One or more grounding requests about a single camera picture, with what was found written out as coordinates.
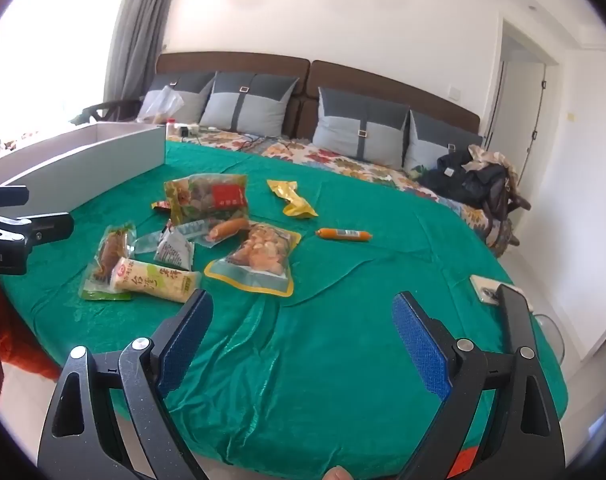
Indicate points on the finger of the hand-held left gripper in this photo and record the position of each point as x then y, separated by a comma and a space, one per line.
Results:
5, 196
43, 227

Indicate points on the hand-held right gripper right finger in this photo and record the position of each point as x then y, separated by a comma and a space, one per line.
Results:
423, 345

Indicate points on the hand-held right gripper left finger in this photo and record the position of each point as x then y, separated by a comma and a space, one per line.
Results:
183, 345

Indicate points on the cream rice cracker packet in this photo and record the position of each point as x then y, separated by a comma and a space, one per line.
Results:
153, 282

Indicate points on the brown jerky snack packet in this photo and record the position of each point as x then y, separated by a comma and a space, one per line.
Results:
108, 255

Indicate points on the white box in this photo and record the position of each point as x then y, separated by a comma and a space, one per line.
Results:
108, 165

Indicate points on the small white snack packet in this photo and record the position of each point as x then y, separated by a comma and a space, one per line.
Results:
175, 252

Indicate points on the yellow bordered peanut bag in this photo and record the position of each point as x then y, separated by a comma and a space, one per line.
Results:
258, 257

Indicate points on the long orange sausage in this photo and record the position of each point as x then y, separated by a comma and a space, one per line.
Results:
343, 234

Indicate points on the large red label snack bag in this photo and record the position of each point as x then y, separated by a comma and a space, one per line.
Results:
203, 195

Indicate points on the yellow vacuum snack packet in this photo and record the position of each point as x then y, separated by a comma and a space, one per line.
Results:
295, 202

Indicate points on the person's right hand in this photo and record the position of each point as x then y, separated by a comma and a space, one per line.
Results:
338, 474

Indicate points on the white smartphone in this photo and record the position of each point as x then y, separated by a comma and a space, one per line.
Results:
485, 287

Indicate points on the black smartphone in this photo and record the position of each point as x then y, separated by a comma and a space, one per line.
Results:
514, 312

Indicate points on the dark wooden chair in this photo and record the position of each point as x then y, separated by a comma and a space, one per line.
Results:
108, 109

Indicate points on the white bottle red cap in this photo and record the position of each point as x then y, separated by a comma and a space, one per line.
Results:
170, 127

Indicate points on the brown handbag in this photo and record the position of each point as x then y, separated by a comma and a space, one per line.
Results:
503, 200

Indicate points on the clear plastic bag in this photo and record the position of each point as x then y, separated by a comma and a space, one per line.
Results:
158, 105

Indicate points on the black bag with clothes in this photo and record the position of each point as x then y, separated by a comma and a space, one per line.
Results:
458, 180

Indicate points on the white power strip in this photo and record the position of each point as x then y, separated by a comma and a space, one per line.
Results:
189, 130

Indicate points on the grey two-tone pillow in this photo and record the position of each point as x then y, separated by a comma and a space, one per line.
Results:
358, 127
248, 107
433, 145
175, 87

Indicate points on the beige patterned cloth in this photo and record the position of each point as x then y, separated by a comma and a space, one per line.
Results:
488, 155

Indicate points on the grey curtain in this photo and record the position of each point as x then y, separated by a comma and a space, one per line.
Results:
143, 25

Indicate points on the white wall switch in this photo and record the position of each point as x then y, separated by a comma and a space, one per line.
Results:
456, 93

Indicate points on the white door frame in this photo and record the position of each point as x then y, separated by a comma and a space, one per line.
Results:
505, 40

